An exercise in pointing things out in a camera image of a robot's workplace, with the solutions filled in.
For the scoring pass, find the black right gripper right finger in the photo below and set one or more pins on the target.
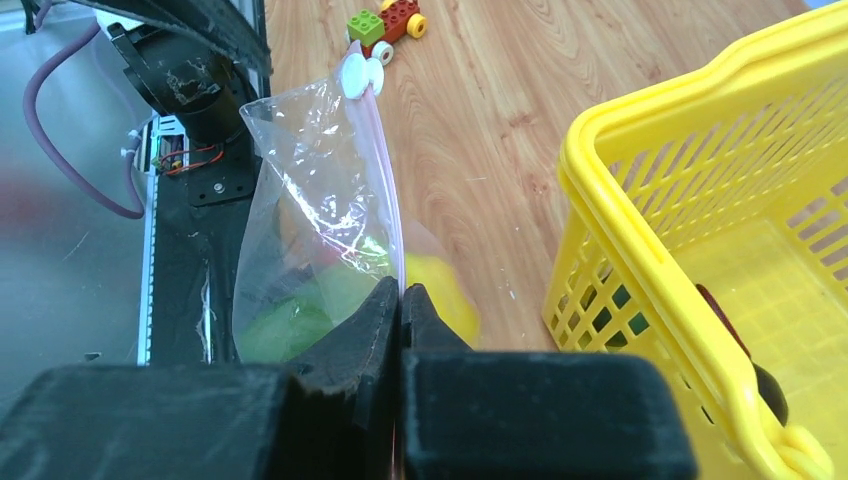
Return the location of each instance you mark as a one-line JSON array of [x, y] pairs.
[[531, 415]]

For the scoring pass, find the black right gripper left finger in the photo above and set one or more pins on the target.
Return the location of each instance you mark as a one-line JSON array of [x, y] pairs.
[[326, 414]]

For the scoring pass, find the black red toy in basket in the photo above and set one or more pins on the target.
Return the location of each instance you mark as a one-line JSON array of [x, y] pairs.
[[768, 387]]

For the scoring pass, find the yellow toy banana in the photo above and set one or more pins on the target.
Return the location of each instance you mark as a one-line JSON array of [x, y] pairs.
[[447, 294]]

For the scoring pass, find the green toy mango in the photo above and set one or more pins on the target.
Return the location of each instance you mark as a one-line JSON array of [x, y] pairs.
[[280, 312]]

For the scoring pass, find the yellow plastic basket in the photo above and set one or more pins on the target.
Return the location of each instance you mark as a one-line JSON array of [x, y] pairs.
[[733, 176]]

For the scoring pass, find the clear zip top bag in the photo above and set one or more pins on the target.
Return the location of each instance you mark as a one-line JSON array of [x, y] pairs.
[[326, 191]]

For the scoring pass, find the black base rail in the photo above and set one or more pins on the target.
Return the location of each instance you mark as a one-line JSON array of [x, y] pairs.
[[197, 204]]

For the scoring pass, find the red green toy car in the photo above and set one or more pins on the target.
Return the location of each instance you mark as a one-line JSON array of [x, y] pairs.
[[377, 32]]

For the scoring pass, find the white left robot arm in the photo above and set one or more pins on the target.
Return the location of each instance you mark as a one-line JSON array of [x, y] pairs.
[[183, 57]]

